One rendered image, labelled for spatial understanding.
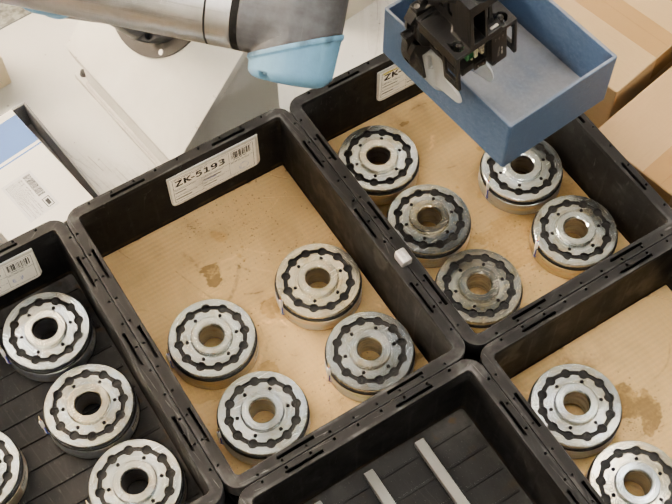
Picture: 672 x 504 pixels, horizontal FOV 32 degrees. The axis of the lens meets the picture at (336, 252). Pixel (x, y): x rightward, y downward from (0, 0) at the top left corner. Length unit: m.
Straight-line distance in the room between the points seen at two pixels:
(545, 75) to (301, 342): 0.42
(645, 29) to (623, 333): 0.45
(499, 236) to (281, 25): 0.58
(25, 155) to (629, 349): 0.82
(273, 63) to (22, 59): 0.92
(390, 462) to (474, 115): 0.40
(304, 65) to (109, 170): 0.76
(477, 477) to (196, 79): 0.64
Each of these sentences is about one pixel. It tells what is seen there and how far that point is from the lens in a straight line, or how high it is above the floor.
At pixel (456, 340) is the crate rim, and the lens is 1.30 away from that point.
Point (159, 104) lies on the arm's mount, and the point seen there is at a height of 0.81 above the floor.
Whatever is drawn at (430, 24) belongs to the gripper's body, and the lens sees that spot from 1.12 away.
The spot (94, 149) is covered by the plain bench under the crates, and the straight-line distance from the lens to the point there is 1.75.
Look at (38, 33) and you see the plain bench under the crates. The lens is 1.90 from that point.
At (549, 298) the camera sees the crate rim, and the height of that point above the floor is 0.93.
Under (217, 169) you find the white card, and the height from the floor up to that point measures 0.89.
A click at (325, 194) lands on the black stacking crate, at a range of 1.43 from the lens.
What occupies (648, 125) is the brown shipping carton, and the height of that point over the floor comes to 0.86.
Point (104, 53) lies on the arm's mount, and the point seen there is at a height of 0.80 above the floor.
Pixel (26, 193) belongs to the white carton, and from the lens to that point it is 1.61.
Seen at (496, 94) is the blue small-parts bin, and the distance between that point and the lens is 1.31.
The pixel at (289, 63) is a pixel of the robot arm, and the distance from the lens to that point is 0.99.
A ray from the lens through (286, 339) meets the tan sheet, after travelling 1.41.
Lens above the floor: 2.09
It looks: 59 degrees down
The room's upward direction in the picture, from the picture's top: 1 degrees counter-clockwise
